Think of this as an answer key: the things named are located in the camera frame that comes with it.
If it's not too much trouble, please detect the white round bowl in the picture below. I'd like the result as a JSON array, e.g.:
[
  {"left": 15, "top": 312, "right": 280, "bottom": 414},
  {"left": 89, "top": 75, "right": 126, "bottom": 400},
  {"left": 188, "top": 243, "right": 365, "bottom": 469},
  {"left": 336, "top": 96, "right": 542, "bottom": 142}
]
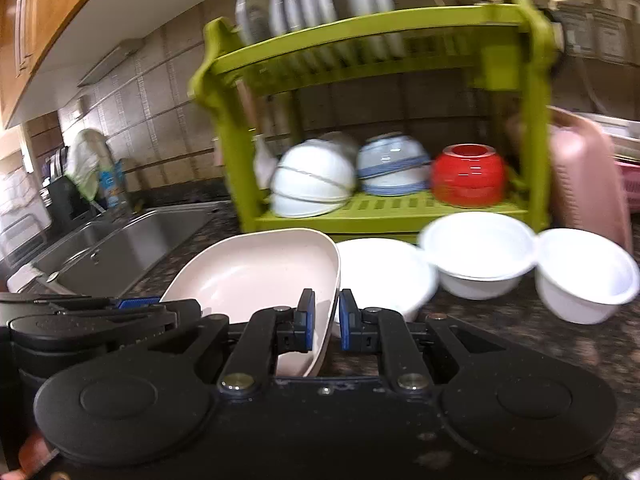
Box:
[{"left": 336, "top": 238, "right": 439, "bottom": 322}]

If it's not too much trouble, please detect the beige square plate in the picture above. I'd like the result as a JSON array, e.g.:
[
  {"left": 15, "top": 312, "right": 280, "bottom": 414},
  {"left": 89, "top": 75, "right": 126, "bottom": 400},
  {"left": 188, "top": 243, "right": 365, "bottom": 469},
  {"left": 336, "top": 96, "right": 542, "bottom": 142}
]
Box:
[{"left": 160, "top": 229, "right": 341, "bottom": 376}]

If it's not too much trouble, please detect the stainless steel sink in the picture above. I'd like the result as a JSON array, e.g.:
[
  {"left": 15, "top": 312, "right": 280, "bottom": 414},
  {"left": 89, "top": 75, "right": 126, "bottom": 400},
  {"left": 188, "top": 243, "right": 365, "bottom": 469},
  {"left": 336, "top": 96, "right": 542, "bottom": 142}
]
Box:
[{"left": 29, "top": 202, "right": 234, "bottom": 297}]

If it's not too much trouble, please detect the black knife block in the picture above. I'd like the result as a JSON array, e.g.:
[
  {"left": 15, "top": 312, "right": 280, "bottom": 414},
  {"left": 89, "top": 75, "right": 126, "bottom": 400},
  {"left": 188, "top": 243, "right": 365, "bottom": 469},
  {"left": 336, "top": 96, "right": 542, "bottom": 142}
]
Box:
[{"left": 43, "top": 145, "right": 90, "bottom": 226}]

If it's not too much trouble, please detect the white ribbed bowl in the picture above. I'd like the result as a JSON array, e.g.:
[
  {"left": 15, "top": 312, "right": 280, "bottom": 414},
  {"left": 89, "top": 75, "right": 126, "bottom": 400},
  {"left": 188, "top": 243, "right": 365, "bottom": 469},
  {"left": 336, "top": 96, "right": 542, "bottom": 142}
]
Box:
[{"left": 270, "top": 140, "right": 357, "bottom": 219}]

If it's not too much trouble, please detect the blue patterned bowl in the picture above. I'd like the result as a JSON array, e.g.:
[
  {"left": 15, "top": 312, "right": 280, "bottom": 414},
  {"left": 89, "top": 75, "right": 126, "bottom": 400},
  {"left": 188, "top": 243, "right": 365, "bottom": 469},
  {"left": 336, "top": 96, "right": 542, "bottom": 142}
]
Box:
[{"left": 356, "top": 132, "right": 431, "bottom": 196}]

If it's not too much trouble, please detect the red bowl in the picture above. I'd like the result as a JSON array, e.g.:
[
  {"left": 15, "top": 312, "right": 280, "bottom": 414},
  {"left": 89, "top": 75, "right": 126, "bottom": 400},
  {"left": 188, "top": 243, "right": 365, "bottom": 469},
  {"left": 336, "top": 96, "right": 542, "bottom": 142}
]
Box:
[{"left": 431, "top": 143, "right": 506, "bottom": 208}]

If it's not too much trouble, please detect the pink plastic basin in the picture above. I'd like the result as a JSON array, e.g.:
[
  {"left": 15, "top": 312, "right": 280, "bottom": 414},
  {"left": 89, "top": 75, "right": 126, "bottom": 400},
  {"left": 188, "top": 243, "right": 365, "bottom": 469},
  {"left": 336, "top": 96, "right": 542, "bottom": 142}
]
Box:
[{"left": 522, "top": 106, "right": 634, "bottom": 252}]

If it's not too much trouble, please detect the pink colander basket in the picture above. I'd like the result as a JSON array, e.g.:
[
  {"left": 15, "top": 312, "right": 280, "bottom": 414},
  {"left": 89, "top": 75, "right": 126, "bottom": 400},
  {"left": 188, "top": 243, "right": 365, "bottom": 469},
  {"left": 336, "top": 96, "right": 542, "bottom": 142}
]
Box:
[{"left": 616, "top": 160, "right": 640, "bottom": 214}]

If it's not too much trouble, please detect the grey rimmed plate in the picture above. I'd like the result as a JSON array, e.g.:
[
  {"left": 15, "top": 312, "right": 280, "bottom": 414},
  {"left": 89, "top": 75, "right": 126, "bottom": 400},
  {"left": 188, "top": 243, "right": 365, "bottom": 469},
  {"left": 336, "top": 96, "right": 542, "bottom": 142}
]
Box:
[{"left": 235, "top": 0, "right": 271, "bottom": 46}]

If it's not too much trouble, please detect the green dish rack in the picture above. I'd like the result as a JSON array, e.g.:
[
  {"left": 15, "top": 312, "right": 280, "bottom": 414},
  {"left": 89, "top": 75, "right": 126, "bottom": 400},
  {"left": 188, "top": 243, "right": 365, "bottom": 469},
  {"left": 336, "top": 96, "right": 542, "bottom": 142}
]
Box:
[{"left": 189, "top": 0, "right": 560, "bottom": 240}]

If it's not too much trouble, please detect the wooden wall cabinet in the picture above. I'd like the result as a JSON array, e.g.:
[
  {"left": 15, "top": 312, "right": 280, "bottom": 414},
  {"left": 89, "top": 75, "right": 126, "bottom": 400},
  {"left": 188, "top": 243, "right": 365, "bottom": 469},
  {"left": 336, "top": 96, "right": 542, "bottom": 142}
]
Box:
[{"left": 0, "top": 0, "right": 129, "bottom": 129}]

